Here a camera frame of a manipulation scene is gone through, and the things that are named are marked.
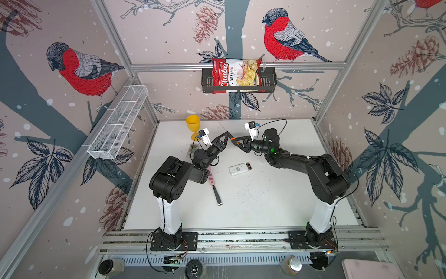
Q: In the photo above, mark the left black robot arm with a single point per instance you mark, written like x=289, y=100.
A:
x=168, y=183

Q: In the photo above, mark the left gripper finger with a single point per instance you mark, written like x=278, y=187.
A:
x=221, y=141
x=227, y=138

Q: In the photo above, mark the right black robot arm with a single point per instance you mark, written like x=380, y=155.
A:
x=329, y=183

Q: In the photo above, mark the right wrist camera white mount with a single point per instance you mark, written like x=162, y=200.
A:
x=253, y=128

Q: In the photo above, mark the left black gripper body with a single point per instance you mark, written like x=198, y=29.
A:
x=213, y=151

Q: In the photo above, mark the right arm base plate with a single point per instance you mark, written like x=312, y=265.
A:
x=303, y=240

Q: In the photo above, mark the orange black screwdriver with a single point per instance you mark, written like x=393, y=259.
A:
x=222, y=136

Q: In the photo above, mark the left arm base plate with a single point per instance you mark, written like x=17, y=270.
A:
x=181, y=241

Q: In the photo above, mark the pink board corner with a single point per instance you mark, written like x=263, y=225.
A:
x=366, y=269

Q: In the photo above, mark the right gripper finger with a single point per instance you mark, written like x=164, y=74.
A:
x=242, y=146
x=244, y=138

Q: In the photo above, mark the white remote control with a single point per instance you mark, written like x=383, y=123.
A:
x=240, y=169

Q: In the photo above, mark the black round speaker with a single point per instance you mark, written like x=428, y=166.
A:
x=195, y=269

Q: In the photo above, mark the yellow plastic goblet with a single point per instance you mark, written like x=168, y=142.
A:
x=193, y=123

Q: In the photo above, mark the red cassava chips bag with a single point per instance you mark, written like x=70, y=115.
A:
x=236, y=72

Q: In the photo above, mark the white wire wall basket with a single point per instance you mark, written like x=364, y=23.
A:
x=113, y=133

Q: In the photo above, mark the grey cylinder can left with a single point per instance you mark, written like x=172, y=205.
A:
x=111, y=267

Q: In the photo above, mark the grey small remote control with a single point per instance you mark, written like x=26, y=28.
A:
x=191, y=151

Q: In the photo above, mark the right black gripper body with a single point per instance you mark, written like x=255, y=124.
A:
x=256, y=146

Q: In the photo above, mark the black wall basket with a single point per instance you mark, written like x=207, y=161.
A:
x=268, y=80

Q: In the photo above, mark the silver topped jar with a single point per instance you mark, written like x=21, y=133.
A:
x=291, y=265

